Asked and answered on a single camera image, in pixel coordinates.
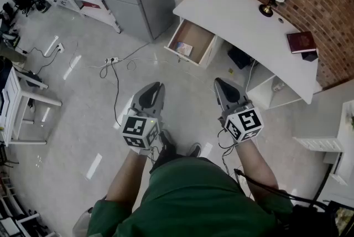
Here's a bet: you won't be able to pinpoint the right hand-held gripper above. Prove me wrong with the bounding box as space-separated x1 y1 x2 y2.
214 77 265 145

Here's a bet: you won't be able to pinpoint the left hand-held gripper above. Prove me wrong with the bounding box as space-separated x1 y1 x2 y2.
121 81 166 156

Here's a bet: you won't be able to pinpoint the blue white bandage box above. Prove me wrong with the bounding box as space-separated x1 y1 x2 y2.
175 42 194 56

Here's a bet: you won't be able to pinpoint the white wooden drawer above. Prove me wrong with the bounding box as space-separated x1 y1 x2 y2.
164 18 218 69

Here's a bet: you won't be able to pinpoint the person's left forearm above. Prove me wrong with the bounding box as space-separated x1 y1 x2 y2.
106 150 148 203

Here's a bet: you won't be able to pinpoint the person's right forearm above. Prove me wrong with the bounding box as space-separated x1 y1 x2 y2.
234 138 279 198

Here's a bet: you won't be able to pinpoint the black computer case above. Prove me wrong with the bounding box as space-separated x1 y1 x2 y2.
227 45 254 70

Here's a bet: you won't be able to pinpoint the person's left shoe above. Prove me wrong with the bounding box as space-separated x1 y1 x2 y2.
159 129 174 148

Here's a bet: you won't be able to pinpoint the person's shoe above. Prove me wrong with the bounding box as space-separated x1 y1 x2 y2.
186 142 202 158
159 129 174 148

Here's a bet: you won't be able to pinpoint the person's black trousers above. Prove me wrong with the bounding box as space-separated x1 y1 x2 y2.
149 130 184 174

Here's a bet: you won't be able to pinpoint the person's right shoe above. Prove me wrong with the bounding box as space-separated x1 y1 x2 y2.
186 142 202 158

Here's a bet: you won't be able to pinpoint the white desk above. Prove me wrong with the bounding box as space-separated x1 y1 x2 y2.
172 0 323 110

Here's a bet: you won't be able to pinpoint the dark red book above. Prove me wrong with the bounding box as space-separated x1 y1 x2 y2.
286 30 317 55

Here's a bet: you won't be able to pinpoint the person's green shirt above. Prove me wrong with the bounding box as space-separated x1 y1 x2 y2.
87 157 294 237

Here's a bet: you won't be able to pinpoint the red packet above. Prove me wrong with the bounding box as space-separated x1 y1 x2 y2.
81 0 101 10

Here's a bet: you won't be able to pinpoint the white shelf unit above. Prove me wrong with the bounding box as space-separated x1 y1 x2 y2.
292 99 354 187

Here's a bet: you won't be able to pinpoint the dark blue bag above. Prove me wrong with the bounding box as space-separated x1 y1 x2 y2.
21 70 43 87

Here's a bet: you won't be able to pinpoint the black backpack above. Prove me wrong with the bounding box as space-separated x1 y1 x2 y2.
276 199 354 237

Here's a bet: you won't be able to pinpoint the white slatted furniture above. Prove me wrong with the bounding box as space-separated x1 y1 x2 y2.
0 176 60 237

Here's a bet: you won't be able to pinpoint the white desk cable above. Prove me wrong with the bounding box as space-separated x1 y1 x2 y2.
245 59 257 93

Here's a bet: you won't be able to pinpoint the white floor cable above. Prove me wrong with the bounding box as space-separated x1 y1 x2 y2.
68 56 167 79

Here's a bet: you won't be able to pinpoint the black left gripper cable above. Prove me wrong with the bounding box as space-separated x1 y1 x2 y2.
147 145 164 167

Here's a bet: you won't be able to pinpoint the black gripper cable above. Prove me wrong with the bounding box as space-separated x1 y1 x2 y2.
147 145 164 167
217 127 332 209

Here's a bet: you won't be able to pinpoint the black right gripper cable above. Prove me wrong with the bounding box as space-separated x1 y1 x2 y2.
217 127 332 209

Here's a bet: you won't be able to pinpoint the black socket cable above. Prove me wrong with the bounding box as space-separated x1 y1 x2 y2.
14 45 60 76

